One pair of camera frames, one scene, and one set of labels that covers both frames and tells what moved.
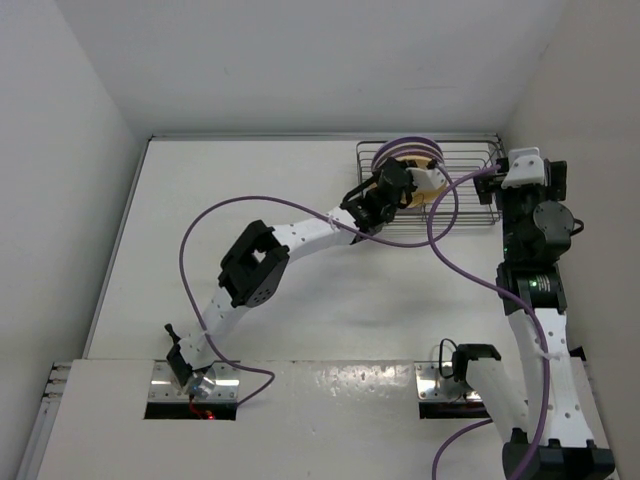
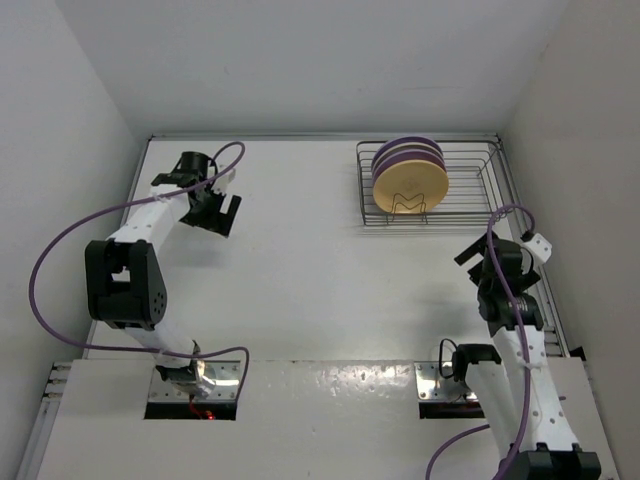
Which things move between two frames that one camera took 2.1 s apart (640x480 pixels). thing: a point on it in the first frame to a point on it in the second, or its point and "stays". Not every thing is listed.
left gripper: x=409 y=184 to x=216 y=221
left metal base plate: x=218 y=382 stays
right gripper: x=554 y=189 to x=471 y=251
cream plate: x=408 y=146 stays
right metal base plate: x=431 y=385 stays
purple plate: x=410 y=139 stays
